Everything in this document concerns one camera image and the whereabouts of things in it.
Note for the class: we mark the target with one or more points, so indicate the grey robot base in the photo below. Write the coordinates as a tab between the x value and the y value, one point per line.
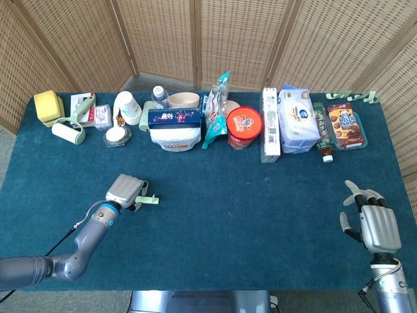
202	303

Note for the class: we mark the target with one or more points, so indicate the green label tea bottle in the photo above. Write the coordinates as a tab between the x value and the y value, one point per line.
324	130

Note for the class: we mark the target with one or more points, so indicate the red white small carton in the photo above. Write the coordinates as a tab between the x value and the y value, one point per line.
78	101

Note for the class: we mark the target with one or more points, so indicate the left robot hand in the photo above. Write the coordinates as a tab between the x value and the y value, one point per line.
125	190

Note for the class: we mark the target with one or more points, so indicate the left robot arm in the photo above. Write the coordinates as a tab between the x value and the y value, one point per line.
91	234

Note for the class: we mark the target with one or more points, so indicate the tan round container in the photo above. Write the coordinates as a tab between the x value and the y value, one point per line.
233	106

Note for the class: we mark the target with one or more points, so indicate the white plastic tub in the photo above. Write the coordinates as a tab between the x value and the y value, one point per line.
176	138

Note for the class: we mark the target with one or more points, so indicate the white blue tissue pack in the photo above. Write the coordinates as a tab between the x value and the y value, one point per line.
298	120

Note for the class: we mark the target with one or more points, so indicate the white long carton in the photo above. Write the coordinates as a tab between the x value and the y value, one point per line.
270	127

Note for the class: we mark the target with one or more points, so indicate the beige bowl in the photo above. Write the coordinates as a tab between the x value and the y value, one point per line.
184	99

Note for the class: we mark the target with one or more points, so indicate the green white lint roller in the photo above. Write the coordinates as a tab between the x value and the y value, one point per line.
66	132

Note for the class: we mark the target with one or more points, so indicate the small blue pack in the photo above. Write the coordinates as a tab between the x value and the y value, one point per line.
203	102

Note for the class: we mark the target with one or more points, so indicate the white paper cup stack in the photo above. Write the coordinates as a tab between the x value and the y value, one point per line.
128	106

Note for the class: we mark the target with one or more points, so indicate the clear water bottle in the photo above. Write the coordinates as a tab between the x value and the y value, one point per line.
159	98

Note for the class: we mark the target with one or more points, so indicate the teal clear product bag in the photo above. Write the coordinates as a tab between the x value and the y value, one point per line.
215	124

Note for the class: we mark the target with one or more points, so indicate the Hello Panda cookie pack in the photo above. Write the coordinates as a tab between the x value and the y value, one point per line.
347	127

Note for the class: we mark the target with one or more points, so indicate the green sticky note pad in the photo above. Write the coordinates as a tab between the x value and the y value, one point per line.
146	199

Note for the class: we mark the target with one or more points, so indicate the clear purple small box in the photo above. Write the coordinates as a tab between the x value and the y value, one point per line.
102	115

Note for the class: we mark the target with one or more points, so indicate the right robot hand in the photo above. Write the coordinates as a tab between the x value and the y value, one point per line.
379	228

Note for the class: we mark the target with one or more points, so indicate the navy blue long box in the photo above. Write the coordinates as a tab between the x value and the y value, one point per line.
172	117

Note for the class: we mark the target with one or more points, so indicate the yellow sponge block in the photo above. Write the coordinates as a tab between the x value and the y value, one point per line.
49	106

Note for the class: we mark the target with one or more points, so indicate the pale green hook rack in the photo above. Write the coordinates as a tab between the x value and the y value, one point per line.
352	96

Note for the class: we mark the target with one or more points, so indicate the red instant noodle cup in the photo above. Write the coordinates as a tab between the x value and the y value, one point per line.
244	122

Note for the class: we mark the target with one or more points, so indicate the small brown packet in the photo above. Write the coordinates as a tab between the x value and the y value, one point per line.
120	120

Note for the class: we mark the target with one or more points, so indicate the pale green plastic stand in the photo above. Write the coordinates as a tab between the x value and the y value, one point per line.
145	117

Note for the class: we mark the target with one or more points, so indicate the teal table cloth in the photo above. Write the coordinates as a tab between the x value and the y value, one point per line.
211	234

